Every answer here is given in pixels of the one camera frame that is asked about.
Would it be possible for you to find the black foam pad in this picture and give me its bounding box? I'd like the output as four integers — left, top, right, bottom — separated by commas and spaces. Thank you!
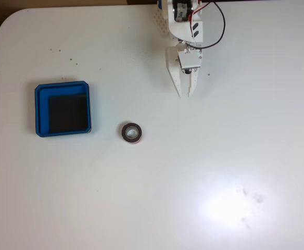
48, 94, 90, 132

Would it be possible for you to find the red and white servo wire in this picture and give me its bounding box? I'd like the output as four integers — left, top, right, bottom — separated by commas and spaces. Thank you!
189, 3, 210, 44

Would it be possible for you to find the white perforated plate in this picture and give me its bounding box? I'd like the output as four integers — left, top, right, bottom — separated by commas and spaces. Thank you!
153, 4, 171, 38

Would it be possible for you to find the red tape roll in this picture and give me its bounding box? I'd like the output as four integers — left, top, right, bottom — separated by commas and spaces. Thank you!
121, 121, 144, 144

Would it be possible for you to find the blue box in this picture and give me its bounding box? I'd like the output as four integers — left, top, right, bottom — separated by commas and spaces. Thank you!
34, 80, 93, 138

